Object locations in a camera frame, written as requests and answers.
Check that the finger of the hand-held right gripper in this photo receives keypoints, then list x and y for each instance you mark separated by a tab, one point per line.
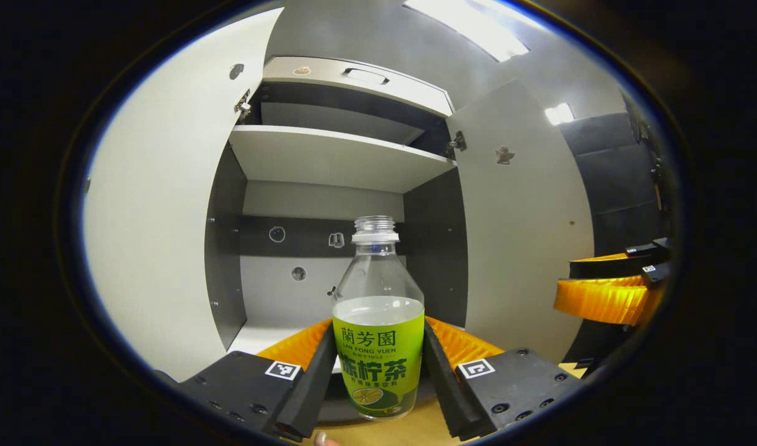
601	300
608	267

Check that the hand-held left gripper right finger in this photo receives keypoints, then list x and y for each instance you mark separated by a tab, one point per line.
450	390

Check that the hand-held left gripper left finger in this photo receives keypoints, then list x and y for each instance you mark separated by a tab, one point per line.
307	390

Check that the green label bottle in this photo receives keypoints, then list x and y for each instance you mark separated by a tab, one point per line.
378	353

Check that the white cabinet door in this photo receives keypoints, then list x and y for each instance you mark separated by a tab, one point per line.
521	248
161	217

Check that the white cabinet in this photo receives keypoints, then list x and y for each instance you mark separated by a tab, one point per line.
434	248

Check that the metal door hinge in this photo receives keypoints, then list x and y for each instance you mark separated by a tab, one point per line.
243	106
456	144

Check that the white cabinet shelf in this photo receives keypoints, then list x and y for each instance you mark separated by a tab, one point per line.
329	158

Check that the white cabinet drawer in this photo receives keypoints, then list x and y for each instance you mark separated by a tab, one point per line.
329	80

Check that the black backdrop cloth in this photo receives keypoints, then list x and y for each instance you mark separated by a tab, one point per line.
620	179

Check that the small ceiling light panel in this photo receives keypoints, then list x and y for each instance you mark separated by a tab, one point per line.
559	114

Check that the large ceiling light panel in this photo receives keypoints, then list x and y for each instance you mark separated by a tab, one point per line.
471	28

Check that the black camera stand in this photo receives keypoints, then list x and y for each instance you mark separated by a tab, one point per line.
638	121

